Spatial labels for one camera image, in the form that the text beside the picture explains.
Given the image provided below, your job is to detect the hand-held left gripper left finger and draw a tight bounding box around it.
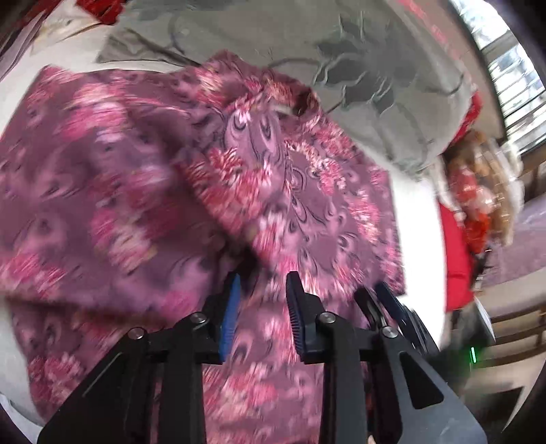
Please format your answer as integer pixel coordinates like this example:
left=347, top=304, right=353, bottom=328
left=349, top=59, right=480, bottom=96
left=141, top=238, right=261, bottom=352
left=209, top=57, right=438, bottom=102
left=38, top=272, right=242, bottom=444

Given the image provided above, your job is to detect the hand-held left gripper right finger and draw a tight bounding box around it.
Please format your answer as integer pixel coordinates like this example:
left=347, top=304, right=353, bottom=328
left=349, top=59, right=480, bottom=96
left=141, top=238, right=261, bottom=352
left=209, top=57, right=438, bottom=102
left=285, top=271, right=488, bottom=444

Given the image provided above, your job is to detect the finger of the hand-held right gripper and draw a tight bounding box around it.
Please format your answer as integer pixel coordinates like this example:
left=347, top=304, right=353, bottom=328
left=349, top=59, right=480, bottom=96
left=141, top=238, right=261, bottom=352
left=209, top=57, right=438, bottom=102
left=374, top=281, right=441, bottom=356
left=354, top=286, right=387, bottom=331

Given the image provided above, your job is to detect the purple floral garment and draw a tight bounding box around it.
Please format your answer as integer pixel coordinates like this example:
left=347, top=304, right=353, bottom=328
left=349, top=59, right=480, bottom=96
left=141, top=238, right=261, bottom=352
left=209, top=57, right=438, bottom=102
left=0, top=50, right=406, bottom=444

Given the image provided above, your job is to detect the red cushion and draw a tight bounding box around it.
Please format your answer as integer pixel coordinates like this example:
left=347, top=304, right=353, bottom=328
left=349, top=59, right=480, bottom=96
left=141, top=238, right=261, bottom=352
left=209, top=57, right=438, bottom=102
left=439, top=200, right=476, bottom=312

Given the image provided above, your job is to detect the doll in red clothing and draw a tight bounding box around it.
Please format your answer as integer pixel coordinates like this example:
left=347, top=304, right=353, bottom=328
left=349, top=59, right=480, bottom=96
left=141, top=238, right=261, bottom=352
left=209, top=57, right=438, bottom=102
left=444, top=128, right=525, bottom=248

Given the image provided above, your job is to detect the window with blinds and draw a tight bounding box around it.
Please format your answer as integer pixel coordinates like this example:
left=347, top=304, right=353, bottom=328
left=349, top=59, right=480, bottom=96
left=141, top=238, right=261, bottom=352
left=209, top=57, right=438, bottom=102
left=452, top=0, right=546, bottom=150

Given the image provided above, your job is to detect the grey floral pillow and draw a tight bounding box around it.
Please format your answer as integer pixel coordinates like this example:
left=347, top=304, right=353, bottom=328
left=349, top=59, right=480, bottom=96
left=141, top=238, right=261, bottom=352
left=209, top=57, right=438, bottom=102
left=96, top=0, right=476, bottom=182

